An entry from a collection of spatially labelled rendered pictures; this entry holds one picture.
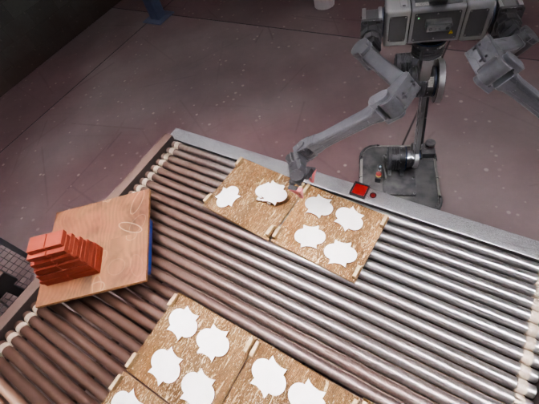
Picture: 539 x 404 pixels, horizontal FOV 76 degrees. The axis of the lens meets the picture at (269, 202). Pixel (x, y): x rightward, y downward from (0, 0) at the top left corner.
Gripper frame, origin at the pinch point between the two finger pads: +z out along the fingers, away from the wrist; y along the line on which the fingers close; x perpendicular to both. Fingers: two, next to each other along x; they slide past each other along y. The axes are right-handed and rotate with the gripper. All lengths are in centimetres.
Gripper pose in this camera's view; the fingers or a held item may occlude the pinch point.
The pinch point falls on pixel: (306, 188)
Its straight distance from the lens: 156.2
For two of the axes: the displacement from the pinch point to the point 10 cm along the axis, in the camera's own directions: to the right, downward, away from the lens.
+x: -7.5, -1.9, 6.3
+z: 3.8, 6.6, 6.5
